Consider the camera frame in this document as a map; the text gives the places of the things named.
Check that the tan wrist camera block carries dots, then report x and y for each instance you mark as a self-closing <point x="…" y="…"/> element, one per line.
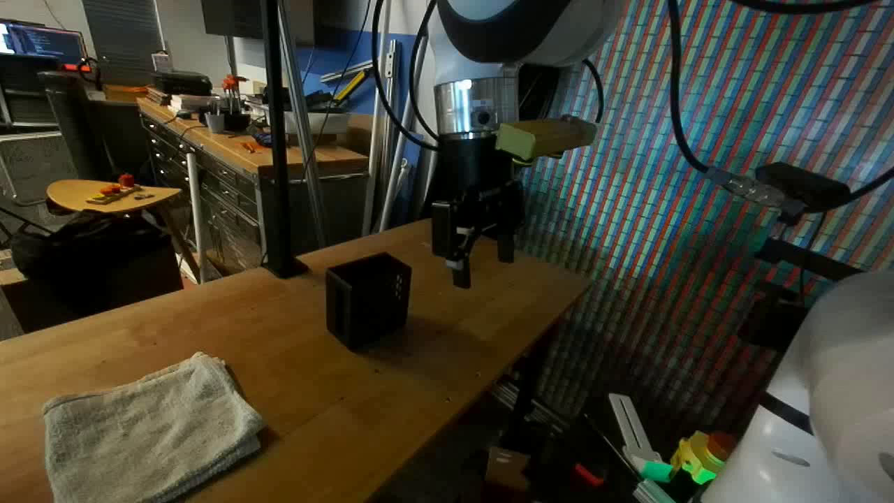
<point x="546" y="139"/>

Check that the black camera stand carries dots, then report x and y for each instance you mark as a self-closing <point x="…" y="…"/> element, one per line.
<point x="790" y="252"/>

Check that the black bag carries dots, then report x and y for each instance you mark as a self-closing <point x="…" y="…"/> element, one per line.
<point x="93" y="260"/>

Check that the black camera on stand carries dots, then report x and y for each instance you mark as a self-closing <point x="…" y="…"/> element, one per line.
<point x="799" y="186"/>

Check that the monitor with blue screen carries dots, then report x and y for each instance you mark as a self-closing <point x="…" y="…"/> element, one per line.
<point x="36" y="44"/>

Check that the grey cloth towel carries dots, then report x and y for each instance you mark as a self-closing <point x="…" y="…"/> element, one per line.
<point x="149" y="428"/>

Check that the green yellow plastic parts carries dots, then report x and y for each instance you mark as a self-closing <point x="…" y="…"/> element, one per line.
<point x="694" y="460"/>

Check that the round wooden stool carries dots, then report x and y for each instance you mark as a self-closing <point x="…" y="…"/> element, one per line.
<point x="64" y="196"/>

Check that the wooden workbench with drawers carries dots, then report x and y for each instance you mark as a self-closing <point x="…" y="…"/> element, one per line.
<point x="225" y="199"/>

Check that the red hand tool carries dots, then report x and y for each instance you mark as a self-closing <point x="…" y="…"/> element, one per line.
<point x="114" y="192"/>

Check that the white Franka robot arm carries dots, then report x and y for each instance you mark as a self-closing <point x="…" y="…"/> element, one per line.
<point x="519" y="30"/>

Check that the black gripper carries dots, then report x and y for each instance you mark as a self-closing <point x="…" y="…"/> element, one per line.
<point x="472" y="170"/>

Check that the leaning aluminium strut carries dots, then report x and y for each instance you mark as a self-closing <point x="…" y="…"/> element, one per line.
<point x="385" y="178"/>

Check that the dark pot with red item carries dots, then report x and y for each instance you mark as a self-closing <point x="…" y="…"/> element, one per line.
<point x="233" y="115"/>

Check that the black perforated plastic box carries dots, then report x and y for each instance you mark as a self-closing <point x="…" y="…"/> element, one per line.
<point x="367" y="302"/>

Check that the white plastic bar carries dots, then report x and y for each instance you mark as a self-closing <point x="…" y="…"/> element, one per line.
<point x="633" y="424"/>

